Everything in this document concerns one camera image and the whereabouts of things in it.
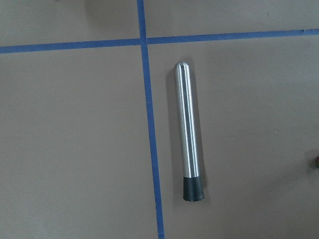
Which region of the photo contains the red strawberry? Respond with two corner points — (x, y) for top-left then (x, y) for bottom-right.
(315, 157), (319, 169)

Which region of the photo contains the steel muddler black tip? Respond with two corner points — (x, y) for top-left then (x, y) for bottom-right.
(174, 62), (204, 202)

